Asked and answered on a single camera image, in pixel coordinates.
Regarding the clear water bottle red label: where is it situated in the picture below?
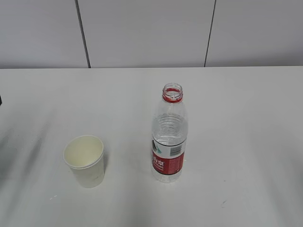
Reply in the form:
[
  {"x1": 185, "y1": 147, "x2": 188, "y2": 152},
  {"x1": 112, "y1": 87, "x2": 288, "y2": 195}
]
[{"x1": 151, "y1": 83, "x2": 188, "y2": 183}]

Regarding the white paper cup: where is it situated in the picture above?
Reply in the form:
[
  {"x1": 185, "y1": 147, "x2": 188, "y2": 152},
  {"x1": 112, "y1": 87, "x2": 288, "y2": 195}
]
[{"x1": 63, "y1": 135, "x2": 105, "y2": 188}]

